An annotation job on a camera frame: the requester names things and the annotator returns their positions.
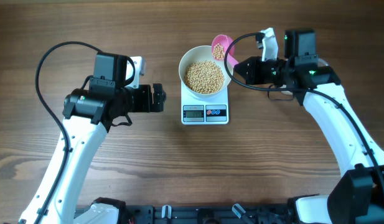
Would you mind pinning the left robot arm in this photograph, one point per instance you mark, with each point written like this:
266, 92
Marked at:
114, 91

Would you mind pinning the white digital kitchen scale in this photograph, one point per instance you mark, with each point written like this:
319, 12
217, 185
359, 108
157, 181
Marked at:
204, 111

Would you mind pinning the white bowl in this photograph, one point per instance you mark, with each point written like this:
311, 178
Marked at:
200, 54

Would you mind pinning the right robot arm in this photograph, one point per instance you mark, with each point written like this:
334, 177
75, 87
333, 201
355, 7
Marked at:
359, 195

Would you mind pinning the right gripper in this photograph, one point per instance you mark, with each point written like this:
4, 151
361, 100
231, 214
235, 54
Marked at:
252, 75

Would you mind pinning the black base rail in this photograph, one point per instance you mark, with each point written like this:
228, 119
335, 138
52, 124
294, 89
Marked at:
210, 214

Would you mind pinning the pink plastic scoop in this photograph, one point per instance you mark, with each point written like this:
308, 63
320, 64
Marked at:
219, 47

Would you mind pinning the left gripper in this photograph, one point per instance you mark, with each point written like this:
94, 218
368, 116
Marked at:
159, 97

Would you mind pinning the soybeans in bowl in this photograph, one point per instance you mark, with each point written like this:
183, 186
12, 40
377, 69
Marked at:
204, 77

